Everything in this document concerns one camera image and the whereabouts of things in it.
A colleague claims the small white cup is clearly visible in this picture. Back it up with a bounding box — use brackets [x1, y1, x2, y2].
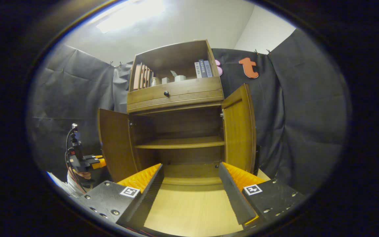
[171, 70, 187, 82]

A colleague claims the wooden drawer with black knob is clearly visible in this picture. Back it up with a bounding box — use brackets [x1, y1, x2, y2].
[127, 76, 224, 114]

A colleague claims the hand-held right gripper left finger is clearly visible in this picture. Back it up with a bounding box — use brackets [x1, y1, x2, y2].
[78, 163, 164, 227]

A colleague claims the black backdrop cloth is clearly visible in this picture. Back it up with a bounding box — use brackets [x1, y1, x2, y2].
[27, 28, 351, 195]

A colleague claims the wooden double-door shoe cabinet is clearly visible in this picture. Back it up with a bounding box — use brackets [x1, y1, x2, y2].
[97, 39, 257, 186]

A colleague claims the wooden cabinet door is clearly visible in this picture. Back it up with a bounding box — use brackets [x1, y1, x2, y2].
[221, 83, 257, 174]
[97, 108, 140, 183]

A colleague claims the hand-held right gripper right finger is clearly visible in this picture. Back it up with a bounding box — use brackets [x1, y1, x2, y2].
[218, 162, 307, 226]

